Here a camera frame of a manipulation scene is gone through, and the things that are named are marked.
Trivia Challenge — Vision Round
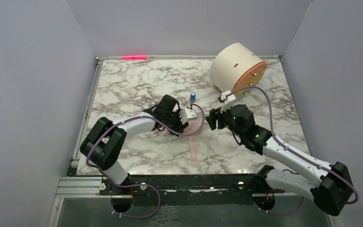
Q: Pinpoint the beige cylindrical umbrella stand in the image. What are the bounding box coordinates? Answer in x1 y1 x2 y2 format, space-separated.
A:
209 43 268 92

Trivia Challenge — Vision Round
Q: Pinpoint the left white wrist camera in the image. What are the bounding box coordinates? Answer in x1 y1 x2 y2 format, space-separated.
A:
179 107 198 124

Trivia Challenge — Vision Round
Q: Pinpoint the pink tape marker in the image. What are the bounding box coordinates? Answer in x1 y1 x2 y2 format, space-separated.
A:
121 56 148 61

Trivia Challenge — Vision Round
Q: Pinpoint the small blue cap bottle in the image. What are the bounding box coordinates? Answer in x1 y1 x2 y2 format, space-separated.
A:
190 91 196 103

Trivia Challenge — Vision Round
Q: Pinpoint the pink folding umbrella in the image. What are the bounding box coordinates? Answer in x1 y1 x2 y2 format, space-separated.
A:
183 121 203 166

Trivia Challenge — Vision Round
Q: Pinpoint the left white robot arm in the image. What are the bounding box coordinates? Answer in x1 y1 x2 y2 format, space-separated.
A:
79 95 189 184

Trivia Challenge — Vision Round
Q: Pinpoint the aluminium table frame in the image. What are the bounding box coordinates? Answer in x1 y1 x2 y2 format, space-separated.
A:
49 56 342 227

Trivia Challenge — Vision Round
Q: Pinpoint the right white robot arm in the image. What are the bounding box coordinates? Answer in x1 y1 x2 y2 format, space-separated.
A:
205 105 354 216

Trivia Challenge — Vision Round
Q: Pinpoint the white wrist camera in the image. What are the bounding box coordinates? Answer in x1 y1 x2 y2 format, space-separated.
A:
218 90 236 114
179 107 198 124

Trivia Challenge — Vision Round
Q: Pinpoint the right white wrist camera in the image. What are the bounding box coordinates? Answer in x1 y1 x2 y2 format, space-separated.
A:
218 90 236 114

